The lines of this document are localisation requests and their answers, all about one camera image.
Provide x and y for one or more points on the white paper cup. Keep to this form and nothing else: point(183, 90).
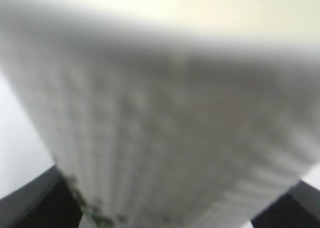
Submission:
point(152, 127)

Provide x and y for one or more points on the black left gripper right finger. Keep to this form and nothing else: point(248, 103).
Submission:
point(299, 207)

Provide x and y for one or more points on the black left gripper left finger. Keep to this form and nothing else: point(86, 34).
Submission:
point(46, 201)

